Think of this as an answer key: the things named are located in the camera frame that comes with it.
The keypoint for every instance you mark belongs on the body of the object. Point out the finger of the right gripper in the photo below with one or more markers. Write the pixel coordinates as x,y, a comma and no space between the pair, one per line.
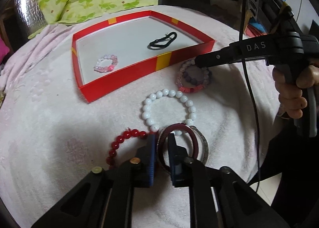
234,53

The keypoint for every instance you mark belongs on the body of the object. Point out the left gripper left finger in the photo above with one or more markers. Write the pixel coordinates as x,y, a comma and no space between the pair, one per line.
146,166

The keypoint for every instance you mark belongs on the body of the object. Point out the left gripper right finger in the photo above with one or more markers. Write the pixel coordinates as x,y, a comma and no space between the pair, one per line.
179,169

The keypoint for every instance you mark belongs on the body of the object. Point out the silver metal bangle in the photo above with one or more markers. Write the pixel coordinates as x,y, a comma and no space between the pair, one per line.
204,144

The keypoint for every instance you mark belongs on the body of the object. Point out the dark red bangle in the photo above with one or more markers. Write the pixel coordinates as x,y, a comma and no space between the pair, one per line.
164,135

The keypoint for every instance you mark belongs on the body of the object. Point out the person's right hand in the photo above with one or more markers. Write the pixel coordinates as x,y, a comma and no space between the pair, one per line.
290,95

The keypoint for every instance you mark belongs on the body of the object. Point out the red shallow box tray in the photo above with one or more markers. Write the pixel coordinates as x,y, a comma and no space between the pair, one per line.
111,54

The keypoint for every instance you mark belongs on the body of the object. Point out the small patterned cloth pouch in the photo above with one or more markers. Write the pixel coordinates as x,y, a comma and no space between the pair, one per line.
2,97

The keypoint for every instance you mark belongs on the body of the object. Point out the magenta pillow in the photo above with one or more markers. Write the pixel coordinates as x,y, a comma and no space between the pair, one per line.
4,50

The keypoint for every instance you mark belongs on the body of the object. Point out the silver foil insulation panel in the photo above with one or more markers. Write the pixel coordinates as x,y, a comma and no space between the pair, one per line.
30,17

